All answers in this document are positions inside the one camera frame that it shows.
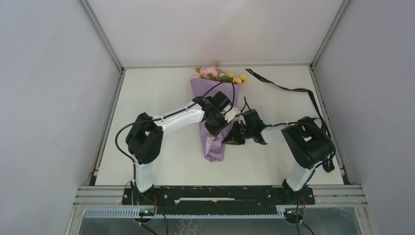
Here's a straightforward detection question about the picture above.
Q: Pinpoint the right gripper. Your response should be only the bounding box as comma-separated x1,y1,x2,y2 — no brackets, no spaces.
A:
222,120,254,145

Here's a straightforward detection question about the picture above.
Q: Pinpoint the pink fake flower stem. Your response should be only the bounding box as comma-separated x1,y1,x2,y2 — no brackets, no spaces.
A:
194,67,205,79
200,61,225,81

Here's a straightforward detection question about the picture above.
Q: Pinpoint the pink purple wrapping paper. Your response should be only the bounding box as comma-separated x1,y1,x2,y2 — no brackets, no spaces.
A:
190,78,240,163

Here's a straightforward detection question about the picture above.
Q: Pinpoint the yellow fake flower stem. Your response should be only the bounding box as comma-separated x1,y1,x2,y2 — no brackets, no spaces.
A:
239,74,249,85
219,72,244,85

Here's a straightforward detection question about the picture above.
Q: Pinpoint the black ribbon strap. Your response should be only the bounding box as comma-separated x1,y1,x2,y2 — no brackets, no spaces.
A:
245,68,336,173

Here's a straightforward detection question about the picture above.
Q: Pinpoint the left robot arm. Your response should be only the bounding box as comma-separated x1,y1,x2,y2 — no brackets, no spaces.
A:
125,92,240,204

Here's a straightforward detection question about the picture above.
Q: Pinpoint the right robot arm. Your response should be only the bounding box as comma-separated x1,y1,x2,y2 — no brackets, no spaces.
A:
223,110,336,204

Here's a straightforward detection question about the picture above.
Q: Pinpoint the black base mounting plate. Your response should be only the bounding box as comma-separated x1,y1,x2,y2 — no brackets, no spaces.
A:
121,186,315,214

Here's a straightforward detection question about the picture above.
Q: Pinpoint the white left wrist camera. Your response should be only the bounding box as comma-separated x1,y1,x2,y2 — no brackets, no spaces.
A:
221,105,241,123

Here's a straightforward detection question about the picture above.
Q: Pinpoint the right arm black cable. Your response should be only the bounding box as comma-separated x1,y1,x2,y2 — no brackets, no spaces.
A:
240,96,337,208

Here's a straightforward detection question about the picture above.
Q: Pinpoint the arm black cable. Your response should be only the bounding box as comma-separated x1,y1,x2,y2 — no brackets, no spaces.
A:
240,96,337,208
115,81,236,208

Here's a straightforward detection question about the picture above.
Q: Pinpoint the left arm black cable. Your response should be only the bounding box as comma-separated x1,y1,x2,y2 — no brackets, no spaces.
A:
115,81,236,208

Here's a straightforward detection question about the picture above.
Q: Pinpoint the white cable duct rail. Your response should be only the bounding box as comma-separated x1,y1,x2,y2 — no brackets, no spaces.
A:
84,208,286,219

